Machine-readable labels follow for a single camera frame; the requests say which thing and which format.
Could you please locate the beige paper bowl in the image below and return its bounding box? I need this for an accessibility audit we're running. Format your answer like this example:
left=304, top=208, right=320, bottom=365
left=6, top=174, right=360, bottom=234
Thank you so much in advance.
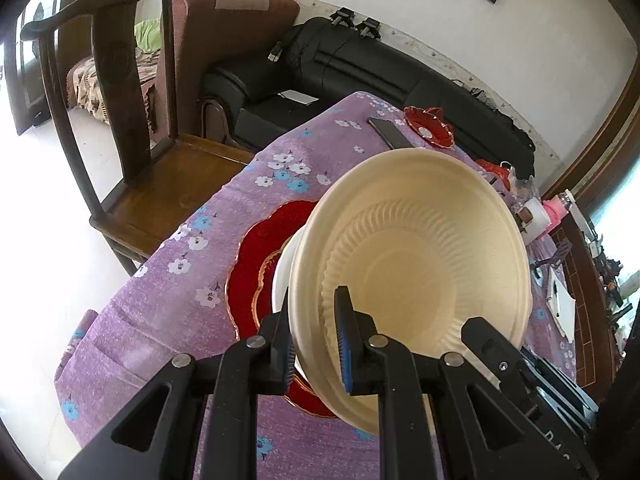
left=288, top=148, right=533, bottom=434

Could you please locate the wooden side cabinet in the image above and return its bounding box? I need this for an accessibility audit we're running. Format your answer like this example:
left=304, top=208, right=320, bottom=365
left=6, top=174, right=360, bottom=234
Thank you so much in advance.
left=550, top=214, right=620, bottom=404

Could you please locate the white notebook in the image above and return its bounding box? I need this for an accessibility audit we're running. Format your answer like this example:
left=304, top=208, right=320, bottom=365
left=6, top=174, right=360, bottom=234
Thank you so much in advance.
left=547, top=268, right=576, bottom=342

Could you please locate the purple floral tablecloth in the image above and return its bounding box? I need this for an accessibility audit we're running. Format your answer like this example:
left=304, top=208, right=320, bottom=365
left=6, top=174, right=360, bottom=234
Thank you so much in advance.
left=54, top=92, right=577, bottom=479

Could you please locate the red scalloped plate stack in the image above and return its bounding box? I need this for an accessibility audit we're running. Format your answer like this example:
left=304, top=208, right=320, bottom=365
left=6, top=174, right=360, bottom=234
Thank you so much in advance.
left=224, top=199, right=339, bottom=420

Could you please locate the black phone stand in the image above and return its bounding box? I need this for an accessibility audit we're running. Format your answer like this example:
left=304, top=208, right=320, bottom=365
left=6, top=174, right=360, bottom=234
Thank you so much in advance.
left=529, top=238, right=573, bottom=281

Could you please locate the white plastic container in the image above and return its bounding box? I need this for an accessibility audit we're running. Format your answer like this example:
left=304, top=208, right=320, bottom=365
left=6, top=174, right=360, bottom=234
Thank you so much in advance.
left=520, top=197, right=549, bottom=245

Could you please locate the dark jar with cork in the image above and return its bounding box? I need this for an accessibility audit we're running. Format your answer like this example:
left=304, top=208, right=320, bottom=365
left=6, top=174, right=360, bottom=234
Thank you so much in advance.
left=514, top=207, right=533, bottom=229

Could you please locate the pink covered bottle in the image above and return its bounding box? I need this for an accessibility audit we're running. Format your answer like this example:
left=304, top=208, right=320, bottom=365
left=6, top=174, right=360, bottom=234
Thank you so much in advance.
left=542, top=190, right=574, bottom=234

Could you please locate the dark wooden chair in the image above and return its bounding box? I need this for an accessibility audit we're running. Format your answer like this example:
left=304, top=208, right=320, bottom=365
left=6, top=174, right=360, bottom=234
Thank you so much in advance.
left=21, top=0, right=253, bottom=274

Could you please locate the red plastic bag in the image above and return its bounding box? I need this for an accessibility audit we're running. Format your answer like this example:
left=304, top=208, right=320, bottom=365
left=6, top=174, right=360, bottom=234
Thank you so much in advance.
left=475, top=159, right=512, bottom=191

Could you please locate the black smartphone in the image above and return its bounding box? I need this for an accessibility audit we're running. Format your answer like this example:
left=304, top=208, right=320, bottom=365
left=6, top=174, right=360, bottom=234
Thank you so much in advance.
left=367, top=117, right=412, bottom=150

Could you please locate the red glass dish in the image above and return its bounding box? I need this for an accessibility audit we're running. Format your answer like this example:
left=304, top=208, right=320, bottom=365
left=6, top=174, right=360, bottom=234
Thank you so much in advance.
left=404, top=106, right=454, bottom=148

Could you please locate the black leather sofa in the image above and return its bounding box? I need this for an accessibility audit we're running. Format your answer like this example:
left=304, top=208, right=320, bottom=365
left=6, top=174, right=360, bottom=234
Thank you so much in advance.
left=201, top=18, right=536, bottom=179

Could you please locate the maroon armchair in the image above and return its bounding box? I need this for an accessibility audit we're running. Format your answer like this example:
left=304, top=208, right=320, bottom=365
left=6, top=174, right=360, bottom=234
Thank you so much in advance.
left=64, top=0, right=303, bottom=151

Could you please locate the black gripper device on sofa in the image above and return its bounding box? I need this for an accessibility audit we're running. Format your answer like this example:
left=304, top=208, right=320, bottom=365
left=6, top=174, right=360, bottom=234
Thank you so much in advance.
left=329, top=8, right=355, bottom=28

